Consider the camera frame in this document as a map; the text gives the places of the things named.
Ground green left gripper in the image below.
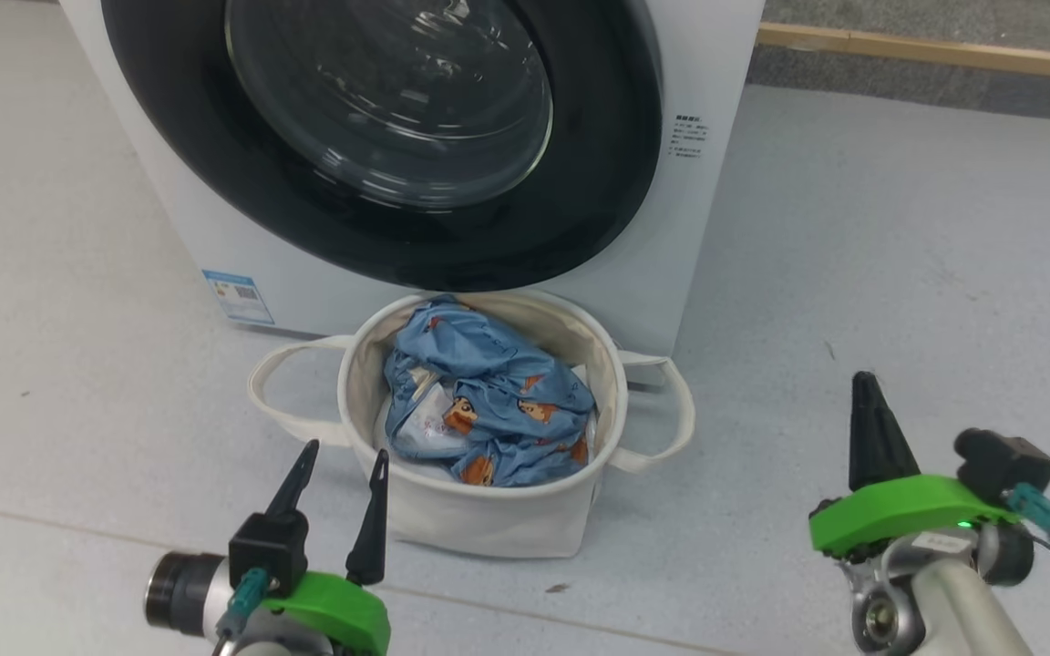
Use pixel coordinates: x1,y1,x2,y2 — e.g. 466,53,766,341
261,440,391,656

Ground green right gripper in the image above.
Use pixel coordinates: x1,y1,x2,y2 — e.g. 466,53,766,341
809,371,1023,561

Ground cream printed garment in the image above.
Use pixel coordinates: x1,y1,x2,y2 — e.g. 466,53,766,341
388,381,458,458

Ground blue cartoon print garment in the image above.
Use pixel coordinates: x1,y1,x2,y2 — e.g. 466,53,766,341
384,296,599,488

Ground black round glass washer door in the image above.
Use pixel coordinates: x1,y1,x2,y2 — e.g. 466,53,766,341
101,0,664,292

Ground white canvas laundry basket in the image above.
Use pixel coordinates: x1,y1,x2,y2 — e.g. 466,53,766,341
247,290,696,559

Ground white front-load washing machine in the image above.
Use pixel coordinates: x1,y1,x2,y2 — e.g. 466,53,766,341
58,0,766,358

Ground white cloth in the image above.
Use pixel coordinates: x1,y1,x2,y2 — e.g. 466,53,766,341
377,364,601,484

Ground blue energy label sticker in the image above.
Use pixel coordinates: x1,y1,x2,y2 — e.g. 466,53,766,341
201,269,275,326

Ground small printed text label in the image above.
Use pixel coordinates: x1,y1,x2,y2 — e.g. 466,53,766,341
671,114,708,160

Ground teal left camera connector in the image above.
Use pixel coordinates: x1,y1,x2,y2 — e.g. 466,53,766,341
215,568,269,639

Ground teal camera connector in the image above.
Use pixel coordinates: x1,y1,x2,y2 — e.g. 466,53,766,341
1004,483,1050,548
215,568,269,639

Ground teal right camera connector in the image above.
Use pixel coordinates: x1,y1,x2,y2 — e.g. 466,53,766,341
1004,483,1050,548

